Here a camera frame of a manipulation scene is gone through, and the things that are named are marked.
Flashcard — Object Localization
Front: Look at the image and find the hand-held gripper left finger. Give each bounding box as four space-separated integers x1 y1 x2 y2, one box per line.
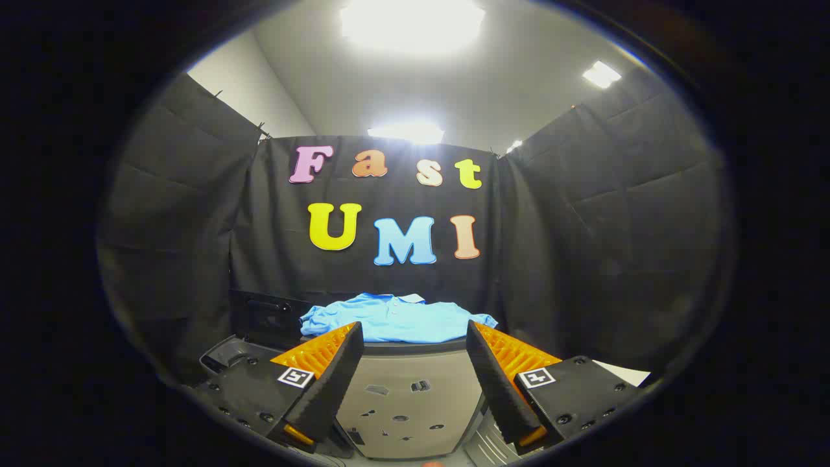
195 321 365 455

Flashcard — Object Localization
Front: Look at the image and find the white paper sheet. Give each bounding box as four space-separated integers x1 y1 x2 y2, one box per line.
593 360 652 389

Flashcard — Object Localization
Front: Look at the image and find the light blue polo shirt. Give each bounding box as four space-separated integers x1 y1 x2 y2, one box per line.
299 293 499 344

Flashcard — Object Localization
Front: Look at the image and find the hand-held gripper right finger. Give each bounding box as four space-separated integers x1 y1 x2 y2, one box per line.
466 320 649 455

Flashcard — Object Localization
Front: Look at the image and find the ceiling light panel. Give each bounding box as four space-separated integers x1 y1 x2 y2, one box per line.
366 122 446 145
582 60 623 90
339 0 487 58

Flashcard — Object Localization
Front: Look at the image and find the black backdrop cloth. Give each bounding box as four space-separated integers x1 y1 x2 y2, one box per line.
97 65 737 383

